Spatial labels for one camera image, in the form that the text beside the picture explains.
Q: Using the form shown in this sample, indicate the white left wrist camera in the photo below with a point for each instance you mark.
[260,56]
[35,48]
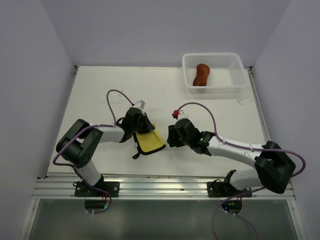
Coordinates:
[139,104]

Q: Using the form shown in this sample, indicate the aluminium table edge rail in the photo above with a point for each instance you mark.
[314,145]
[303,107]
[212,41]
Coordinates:
[130,187]

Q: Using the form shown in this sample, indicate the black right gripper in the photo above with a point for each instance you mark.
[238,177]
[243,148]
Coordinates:
[172,140]

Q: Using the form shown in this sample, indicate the aluminium right side rail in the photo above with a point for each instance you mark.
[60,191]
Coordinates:
[262,120]

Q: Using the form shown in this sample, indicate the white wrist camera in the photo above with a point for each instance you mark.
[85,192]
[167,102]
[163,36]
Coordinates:
[179,115]
[139,104]

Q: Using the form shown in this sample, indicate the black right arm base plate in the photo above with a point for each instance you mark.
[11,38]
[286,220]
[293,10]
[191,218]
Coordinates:
[219,189]

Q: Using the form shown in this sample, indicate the brown microfiber towel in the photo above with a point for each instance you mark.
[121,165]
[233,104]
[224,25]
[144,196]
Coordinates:
[202,74]

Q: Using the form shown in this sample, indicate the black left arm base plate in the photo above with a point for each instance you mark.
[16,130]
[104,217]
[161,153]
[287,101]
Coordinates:
[82,190]

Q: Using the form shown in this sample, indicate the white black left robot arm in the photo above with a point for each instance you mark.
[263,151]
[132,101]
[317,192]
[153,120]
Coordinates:
[80,142]

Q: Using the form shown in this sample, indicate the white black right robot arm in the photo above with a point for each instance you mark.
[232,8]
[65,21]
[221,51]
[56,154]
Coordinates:
[270,167]

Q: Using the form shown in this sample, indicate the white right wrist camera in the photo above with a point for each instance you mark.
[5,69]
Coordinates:
[179,115]

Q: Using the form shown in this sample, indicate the yellow microfiber towel black trim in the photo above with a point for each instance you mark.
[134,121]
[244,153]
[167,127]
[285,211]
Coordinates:
[148,143]

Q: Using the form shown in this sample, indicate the white perforated plastic basket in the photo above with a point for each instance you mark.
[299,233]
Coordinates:
[227,73]

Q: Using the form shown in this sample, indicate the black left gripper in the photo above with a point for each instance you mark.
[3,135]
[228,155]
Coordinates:
[148,126]

